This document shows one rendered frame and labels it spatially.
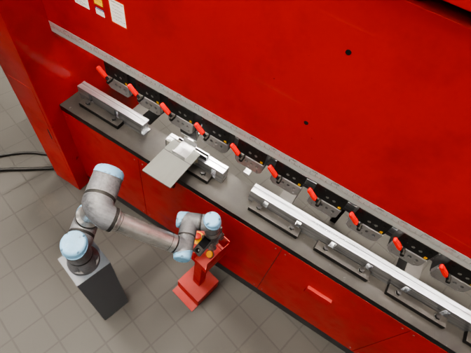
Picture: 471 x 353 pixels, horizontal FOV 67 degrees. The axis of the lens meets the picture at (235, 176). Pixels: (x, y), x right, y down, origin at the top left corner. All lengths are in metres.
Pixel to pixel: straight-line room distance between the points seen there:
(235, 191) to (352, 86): 1.00
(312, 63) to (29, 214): 2.43
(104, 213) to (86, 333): 1.40
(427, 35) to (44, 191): 2.76
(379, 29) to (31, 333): 2.51
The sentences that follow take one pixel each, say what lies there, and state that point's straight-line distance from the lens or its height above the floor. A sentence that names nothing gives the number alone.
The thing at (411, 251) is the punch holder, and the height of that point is 1.24.
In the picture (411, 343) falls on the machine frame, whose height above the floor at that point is 0.70.
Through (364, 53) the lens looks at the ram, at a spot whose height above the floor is 1.95.
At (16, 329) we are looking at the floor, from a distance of 2.79.
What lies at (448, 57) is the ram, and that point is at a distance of 1.10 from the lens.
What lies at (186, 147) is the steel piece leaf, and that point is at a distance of 1.96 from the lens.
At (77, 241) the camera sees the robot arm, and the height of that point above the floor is 1.00.
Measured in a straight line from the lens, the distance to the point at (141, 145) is 2.14.
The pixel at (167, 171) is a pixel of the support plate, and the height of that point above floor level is 1.00.
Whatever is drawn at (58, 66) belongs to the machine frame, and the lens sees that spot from 2.31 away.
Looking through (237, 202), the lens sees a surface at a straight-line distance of 1.94.
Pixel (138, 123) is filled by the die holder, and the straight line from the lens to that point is 2.12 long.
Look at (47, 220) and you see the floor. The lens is 3.01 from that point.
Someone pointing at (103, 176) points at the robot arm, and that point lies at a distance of 1.41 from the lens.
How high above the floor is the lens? 2.55
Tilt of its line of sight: 56 degrees down
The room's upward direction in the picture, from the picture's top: 14 degrees clockwise
